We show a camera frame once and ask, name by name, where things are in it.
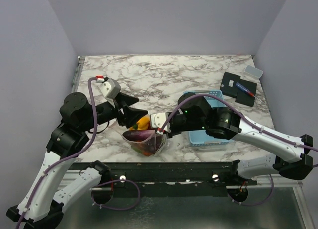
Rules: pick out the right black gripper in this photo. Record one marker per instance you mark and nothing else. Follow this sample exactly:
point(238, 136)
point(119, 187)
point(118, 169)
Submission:
point(172, 132)

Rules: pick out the aluminium side rail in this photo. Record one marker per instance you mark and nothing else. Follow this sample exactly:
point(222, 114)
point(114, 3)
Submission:
point(69, 137)

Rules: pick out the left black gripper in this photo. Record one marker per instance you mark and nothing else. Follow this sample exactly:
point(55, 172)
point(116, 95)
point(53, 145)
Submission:
point(131, 115)

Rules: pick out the blue red screwdriver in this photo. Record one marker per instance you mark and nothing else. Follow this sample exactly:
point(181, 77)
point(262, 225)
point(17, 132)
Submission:
point(247, 91)

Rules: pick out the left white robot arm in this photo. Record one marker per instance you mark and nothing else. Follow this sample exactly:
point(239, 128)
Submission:
point(44, 205)

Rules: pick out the small purple eggplant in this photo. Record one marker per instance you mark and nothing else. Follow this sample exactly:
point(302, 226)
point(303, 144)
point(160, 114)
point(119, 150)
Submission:
point(137, 135)

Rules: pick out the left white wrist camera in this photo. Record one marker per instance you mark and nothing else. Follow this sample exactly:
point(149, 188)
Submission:
point(109, 88)

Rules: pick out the clear pink zip bag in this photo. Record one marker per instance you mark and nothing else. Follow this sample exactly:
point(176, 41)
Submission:
point(155, 136)

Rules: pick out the yellow bell pepper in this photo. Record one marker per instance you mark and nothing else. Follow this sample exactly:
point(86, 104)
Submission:
point(142, 124)

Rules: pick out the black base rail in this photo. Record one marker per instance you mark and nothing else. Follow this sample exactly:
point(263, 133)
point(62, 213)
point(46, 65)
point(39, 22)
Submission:
point(173, 179)

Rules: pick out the red grape bunch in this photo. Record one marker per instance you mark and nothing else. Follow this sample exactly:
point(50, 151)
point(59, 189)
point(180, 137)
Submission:
point(148, 148)

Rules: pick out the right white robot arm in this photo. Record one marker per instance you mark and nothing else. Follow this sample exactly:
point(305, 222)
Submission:
point(288, 156)

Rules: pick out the clear plastic lid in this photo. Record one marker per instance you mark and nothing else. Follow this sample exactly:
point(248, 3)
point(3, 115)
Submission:
point(253, 72)

